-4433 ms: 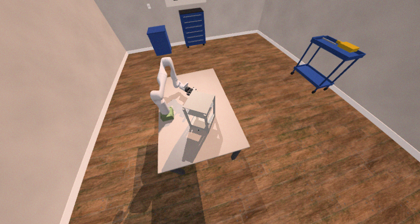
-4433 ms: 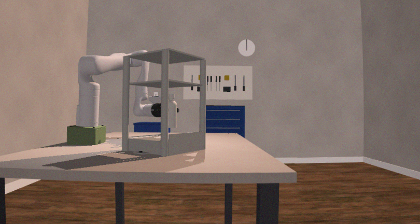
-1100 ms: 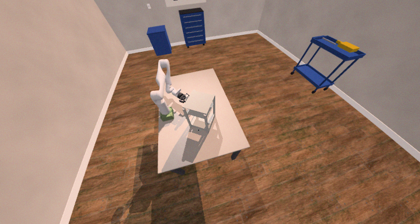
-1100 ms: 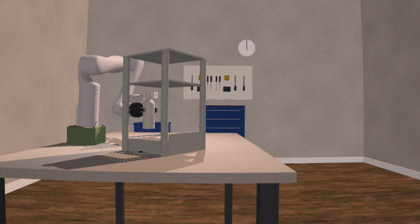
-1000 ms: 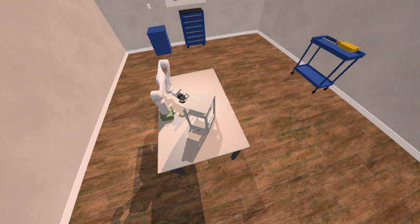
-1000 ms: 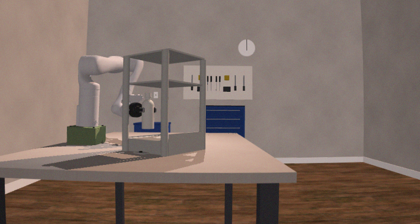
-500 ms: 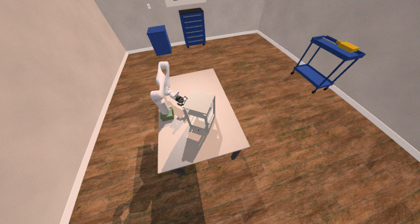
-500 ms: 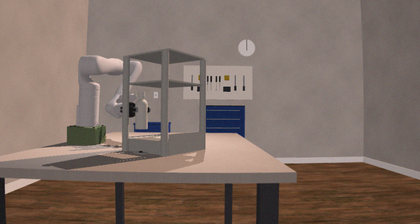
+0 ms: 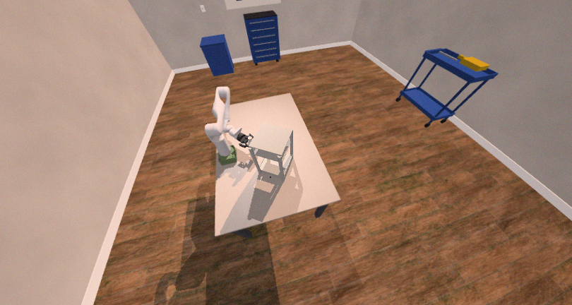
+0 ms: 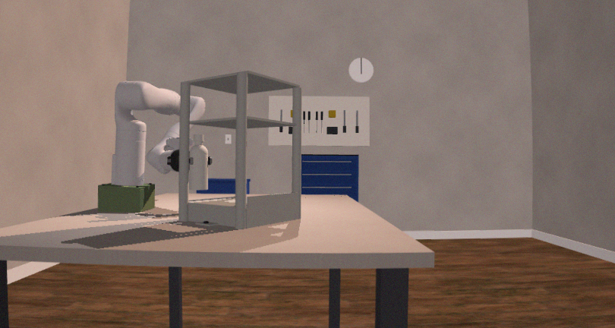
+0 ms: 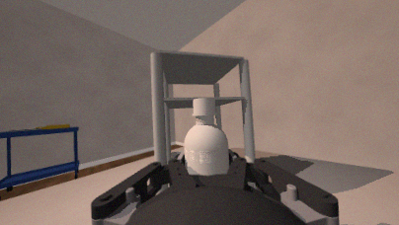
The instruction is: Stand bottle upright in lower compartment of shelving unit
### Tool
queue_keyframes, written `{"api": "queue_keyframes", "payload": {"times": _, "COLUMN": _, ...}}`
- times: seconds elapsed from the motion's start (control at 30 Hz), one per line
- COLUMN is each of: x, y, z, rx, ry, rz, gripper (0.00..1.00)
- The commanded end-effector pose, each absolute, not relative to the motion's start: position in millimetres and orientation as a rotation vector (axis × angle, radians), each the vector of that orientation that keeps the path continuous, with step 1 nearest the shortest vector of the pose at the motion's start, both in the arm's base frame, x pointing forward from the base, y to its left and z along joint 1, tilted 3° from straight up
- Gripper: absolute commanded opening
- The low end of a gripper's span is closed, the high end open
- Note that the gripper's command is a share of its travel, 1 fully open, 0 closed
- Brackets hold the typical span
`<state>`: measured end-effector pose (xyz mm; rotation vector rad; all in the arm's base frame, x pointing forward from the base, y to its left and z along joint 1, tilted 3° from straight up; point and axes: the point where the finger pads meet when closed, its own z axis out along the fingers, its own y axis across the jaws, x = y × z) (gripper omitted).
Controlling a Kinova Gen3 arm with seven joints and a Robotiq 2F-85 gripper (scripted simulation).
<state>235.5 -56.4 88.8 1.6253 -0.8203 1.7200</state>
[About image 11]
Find grey open shelving unit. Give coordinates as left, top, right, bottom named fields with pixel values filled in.
left=151, top=50, right=256, bottom=166

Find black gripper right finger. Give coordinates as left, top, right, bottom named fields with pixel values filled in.
left=221, top=149, right=340, bottom=225

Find beige bottle with grey cap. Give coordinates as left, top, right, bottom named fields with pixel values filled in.
left=184, top=98, right=229, bottom=175

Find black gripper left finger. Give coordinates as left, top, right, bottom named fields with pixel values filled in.
left=91, top=150, right=197, bottom=225

